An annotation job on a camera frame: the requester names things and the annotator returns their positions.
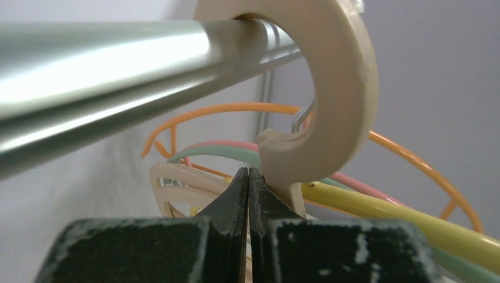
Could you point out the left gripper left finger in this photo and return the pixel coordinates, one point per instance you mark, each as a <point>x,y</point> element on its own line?
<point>209,247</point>

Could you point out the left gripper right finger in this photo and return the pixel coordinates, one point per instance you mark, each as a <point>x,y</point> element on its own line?
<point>289,248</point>

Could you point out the beige plastic hanger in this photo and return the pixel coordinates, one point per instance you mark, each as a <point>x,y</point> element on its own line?
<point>196,197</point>
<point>333,39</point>
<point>169,174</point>

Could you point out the pink wire hanger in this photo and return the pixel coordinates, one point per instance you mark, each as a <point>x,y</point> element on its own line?
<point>338,177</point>

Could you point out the orange wire hanger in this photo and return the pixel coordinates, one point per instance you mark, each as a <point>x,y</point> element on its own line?
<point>457,198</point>

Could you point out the yellow wire hanger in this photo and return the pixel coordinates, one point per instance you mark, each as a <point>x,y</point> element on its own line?
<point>470,245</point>

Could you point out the white metal clothes rack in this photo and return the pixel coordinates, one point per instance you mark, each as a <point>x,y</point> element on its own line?
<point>66,85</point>

